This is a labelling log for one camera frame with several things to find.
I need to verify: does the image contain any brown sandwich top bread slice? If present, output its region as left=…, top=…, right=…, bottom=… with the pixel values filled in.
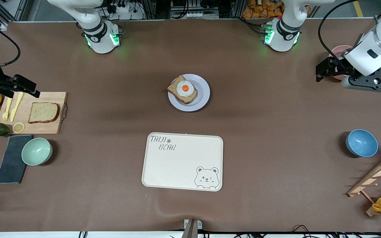
left=28, top=102, right=60, bottom=124

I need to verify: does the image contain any lavender round plate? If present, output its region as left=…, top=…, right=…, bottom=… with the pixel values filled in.
left=168, top=74, right=210, bottom=112

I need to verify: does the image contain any fried egg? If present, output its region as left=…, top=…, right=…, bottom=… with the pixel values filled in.
left=176, top=80, right=195, bottom=97

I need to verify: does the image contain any pink bowl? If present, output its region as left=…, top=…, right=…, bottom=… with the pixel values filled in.
left=329, top=45, right=354, bottom=81

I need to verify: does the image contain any yellow plastic knife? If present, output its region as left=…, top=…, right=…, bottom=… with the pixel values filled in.
left=10, top=92, right=24, bottom=122

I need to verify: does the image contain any yellow plastic fork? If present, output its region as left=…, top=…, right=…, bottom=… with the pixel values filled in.
left=2, top=97, right=13, bottom=122

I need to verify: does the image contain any wooden cutting board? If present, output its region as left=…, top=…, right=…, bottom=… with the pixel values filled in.
left=0, top=92, right=68, bottom=135

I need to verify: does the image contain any mint green bowl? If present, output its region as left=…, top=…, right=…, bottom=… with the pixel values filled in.
left=21, top=138, right=53, bottom=166

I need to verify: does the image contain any dark grey cloth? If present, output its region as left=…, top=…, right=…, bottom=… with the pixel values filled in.
left=0, top=135, right=33, bottom=184

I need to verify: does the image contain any blue bowl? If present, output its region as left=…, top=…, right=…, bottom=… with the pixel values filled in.
left=345, top=129, right=378, bottom=158

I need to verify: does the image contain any orange packaged goods pile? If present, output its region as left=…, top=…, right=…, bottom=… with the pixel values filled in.
left=242, top=0, right=285, bottom=19

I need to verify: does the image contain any wooden rack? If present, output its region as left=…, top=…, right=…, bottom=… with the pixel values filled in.
left=347, top=152, right=381, bottom=218

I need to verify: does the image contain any white power strip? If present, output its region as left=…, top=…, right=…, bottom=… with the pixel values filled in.
left=185, top=11, right=220, bottom=19
left=110, top=3, right=132, bottom=14

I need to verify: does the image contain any cream tray with bear print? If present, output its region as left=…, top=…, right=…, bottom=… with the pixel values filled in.
left=142, top=132, right=224, bottom=192

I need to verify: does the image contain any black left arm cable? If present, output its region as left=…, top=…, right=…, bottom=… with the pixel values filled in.
left=317, top=0, right=381, bottom=71

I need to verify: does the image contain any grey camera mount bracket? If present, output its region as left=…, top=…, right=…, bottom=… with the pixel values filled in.
left=182, top=218, right=203, bottom=238

